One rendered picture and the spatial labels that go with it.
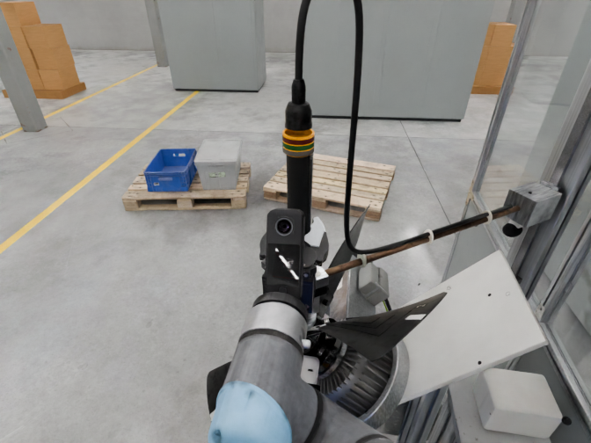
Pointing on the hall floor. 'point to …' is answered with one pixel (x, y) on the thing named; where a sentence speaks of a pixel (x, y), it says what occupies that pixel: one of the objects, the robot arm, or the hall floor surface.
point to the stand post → (420, 417)
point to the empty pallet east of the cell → (369, 190)
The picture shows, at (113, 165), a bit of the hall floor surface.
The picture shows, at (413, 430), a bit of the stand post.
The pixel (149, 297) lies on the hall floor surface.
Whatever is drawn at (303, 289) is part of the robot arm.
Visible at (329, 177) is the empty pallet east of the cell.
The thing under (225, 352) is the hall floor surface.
